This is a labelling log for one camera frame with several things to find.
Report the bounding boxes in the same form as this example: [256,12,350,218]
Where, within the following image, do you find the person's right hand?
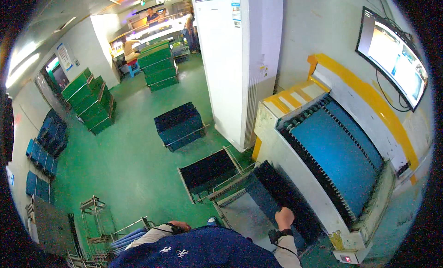
[275,207,295,231]

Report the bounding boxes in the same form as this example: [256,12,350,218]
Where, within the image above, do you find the person's left hand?
[169,220,192,233]

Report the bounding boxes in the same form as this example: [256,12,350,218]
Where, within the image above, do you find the metal rack of dark boards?
[177,146,243,204]
[210,160,324,252]

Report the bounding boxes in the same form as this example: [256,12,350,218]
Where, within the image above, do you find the black wrist band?
[164,222,186,235]
[268,229,294,246]

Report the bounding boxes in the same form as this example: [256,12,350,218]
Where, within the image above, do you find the white and yellow conveyor machine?
[252,53,421,265]

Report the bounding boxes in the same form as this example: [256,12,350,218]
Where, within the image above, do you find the large blue board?
[290,100,385,219]

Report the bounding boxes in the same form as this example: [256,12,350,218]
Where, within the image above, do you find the person's body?
[109,226,281,268]

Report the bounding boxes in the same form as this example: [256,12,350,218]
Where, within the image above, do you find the rack of dark blue boards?
[154,102,210,153]

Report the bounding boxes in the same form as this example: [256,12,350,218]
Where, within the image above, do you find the white standing air conditioner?
[191,0,284,153]

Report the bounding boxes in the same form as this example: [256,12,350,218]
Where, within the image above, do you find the stack of light blue boards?
[110,227,150,250]

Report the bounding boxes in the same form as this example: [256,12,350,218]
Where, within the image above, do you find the empty metal rack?
[80,195,117,245]

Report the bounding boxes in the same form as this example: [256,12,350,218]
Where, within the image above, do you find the stacked racks of green boards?
[137,40,180,93]
[61,67,117,136]

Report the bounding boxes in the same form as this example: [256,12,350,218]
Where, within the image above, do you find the blue stool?
[127,61,141,78]

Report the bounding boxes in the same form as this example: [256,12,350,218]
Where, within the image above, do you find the lit workbench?
[110,15,194,58]

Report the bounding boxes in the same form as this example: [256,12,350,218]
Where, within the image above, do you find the grey metal cart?
[26,195,77,259]

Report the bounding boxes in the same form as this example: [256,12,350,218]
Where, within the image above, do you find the black monitor cable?
[375,70,412,113]

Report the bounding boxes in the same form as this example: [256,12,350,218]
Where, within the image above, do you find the wall-mounted monitor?
[355,6,429,112]

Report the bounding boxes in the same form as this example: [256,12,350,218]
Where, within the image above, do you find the white wall poster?
[56,42,74,72]

